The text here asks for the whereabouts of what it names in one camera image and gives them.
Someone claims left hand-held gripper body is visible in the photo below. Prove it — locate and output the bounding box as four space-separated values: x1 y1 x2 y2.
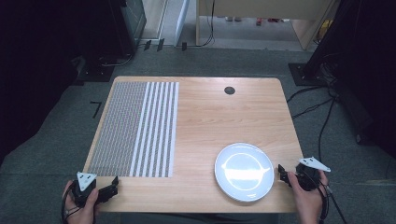
70 171 110 209

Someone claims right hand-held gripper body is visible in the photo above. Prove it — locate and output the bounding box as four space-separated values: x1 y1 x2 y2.
294 156 332 192

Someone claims white round plate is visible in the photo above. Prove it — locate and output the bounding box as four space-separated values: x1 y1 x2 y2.
214 142 276 203

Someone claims person's right hand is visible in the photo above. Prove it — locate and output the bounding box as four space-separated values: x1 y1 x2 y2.
287 170 330 224

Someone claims person's left hand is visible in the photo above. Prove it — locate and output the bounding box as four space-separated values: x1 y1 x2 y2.
62 180 101 224

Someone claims grey white striped placemat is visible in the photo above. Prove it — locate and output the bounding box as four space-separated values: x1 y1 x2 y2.
86 80 180 179

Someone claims yellow object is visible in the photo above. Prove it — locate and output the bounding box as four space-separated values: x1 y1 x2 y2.
316 19 333 44

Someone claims light wooden desk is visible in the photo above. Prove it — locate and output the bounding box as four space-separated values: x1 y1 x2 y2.
195 0 339 51

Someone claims dark glass cabinet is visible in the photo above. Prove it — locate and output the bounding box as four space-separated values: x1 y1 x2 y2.
120 0 148 49

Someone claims white upright panel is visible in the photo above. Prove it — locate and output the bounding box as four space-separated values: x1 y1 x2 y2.
173 0 191 48

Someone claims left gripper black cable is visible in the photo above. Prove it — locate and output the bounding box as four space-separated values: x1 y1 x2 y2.
61 182 78 224

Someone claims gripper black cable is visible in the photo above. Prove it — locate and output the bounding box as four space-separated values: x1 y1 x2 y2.
317 178 348 224
61 182 78 224

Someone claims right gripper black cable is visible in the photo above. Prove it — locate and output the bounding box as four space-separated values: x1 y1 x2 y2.
317 178 348 224

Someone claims black floor cable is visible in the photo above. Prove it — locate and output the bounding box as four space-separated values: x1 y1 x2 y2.
317 98 338 163
286 85 331 105
290 96 334 121

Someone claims black stand base plate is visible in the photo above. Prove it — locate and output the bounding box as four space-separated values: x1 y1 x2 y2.
287 63 329 87
76 55 117 84

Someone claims black hanging cable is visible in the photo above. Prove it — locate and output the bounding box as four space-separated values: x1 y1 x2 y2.
199 0 217 49

